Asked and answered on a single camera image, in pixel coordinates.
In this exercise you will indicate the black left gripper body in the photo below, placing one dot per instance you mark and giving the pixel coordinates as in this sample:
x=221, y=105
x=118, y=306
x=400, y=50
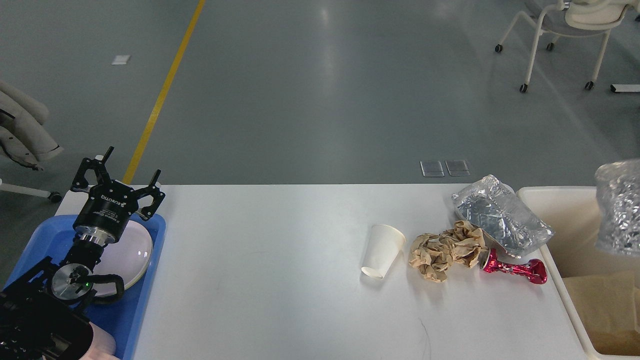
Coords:
x=106, y=213

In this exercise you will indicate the pink plate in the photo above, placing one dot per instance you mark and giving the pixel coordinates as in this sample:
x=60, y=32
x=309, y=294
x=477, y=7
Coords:
x=131, y=254

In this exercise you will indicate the pink mug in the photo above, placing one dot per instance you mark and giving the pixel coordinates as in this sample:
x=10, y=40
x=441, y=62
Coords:
x=102, y=346

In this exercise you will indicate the foil bag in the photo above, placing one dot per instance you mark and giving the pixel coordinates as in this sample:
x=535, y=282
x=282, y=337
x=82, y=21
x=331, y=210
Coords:
x=491, y=205

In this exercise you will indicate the foil tray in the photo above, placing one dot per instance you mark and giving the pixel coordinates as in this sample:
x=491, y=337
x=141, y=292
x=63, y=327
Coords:
x=618, y=198

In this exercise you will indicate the brown paper bag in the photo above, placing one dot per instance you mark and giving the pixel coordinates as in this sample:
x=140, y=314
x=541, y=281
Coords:
x=608, y=307

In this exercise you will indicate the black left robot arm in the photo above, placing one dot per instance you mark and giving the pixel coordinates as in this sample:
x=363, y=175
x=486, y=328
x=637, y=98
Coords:
x=43, y=311

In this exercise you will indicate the white chair with jacket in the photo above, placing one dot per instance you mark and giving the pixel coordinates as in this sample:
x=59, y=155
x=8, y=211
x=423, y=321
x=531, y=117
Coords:
x=52, y=196

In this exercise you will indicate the blue plastic tray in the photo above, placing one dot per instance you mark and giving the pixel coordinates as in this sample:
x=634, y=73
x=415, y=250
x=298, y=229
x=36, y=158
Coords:
x=122, y=319

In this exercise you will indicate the light green plate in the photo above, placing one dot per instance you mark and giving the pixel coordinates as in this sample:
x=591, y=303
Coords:
x=129, y=280

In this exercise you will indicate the white paper on floor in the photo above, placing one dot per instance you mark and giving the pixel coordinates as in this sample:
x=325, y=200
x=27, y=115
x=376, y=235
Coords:
x=120, y=60

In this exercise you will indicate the lying white paper cup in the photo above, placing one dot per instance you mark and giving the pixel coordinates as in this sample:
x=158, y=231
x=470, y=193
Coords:
x=384, y=244

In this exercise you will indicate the floor outlet plate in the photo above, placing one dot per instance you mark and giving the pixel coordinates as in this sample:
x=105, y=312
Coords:
x=432, y=169
x=457, y=168

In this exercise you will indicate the crumpled brown paper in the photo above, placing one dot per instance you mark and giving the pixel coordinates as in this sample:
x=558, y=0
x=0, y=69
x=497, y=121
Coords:
x=433, y=254

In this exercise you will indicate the crushed red can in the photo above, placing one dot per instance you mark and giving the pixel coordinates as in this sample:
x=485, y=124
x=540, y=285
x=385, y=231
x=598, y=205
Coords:
x=534, y=270

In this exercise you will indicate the white rolling chair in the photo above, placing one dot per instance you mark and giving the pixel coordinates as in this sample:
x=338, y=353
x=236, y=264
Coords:
x=570, y=19

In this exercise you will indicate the cream plastic bin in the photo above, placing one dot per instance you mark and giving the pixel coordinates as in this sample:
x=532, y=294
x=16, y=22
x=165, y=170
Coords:
x=574, y=215

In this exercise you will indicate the white bar on floor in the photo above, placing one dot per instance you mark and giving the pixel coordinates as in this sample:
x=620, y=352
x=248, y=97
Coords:
x=625, y=88

